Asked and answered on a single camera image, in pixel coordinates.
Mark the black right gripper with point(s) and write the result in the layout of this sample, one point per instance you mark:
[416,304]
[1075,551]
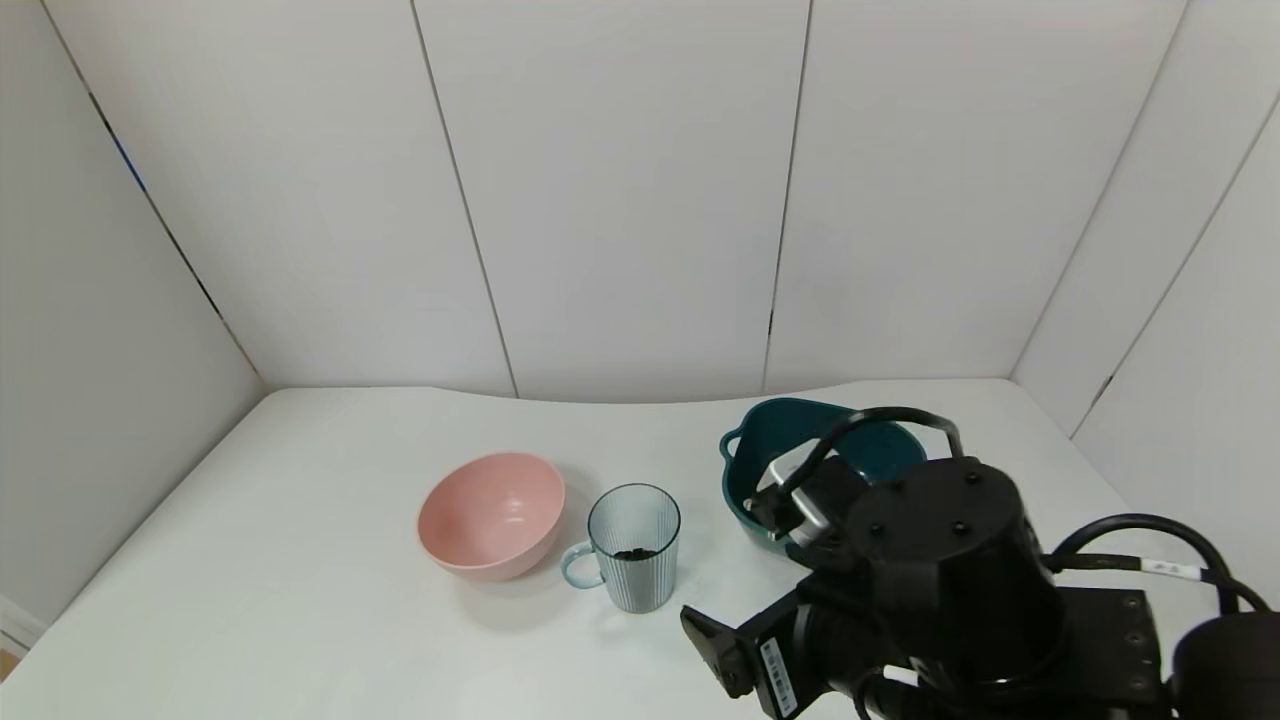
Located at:
[771,670]

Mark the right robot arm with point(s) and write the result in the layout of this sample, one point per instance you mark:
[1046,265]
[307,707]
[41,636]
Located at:
[950,560]

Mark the pink plastic bowl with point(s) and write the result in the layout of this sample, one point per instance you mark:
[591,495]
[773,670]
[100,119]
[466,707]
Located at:
[490,515]

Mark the few coffee beans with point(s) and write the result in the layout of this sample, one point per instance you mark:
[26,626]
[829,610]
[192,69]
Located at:
[635,554]

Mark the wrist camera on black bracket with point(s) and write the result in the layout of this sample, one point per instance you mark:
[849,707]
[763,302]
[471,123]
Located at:
[805,505]

